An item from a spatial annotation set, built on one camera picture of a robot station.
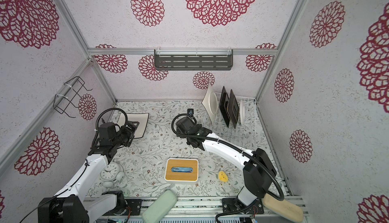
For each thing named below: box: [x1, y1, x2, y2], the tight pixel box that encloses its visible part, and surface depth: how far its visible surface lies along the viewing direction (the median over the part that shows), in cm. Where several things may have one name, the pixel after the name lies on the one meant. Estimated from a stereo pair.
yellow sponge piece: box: [218, 170, 229, 182], surface depth 83 cm
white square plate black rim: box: [201, 83, 219, 125], surface depth 98 cm
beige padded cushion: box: [261, 193, 304, 223], surface depth 71 cm
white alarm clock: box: [99, 161, 125, 189], surface depth 81 cm
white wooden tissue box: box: [164, 158, 200, 183], surface depth 83 cm
